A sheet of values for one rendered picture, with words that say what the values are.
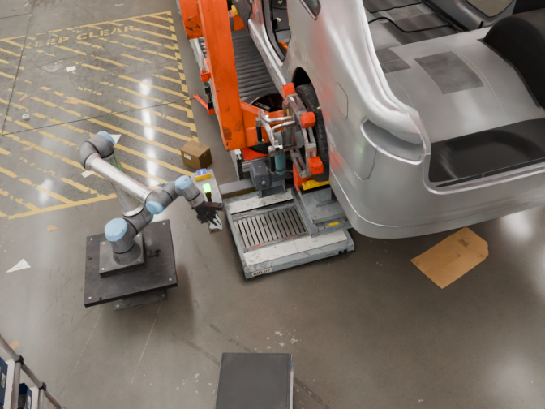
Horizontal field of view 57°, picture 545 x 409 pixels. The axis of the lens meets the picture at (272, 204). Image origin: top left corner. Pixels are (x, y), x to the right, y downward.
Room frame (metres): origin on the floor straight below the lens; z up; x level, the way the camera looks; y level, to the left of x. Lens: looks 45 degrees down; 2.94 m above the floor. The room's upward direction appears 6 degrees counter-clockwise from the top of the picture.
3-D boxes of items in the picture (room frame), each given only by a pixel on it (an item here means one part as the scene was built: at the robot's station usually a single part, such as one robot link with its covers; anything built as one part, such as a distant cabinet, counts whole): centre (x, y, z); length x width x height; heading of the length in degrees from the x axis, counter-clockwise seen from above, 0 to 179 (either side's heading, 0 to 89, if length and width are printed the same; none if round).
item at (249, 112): (3.20, -0.08, 0.69); 0.52 x 0.17 x 0.35; 102
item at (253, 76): (4.44, 0.09, 0.14); 2.47 x 0.85 x 0.27; 12
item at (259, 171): (2.99, -0.06, 0.26); 0.42 x 0.18 x 0.35; 102
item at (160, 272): (2.26, 1.01, 0.15); 0.60 x 0.60 x 0.30; 9
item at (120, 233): (2.27, 1.01, 0.54); 0.17 x 0.15 x 0.18; 143
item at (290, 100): (2.70, -0.22, 0.85); 0.54 x 0.07 x 0.54; 12
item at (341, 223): (2.74, -0.39, 0.13); 0.50 x 0.36 x 0.10; 12
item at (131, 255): (2.26, 1.02, 0.40); 0.19 x 0.19 x 0.10
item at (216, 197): (2.71, 0.47, 0.44); 0.43 x 0.17 x 0.03; 12
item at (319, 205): (2.74, -0.39, 0.32); 0.40 x 0.30 x 0.28; 12
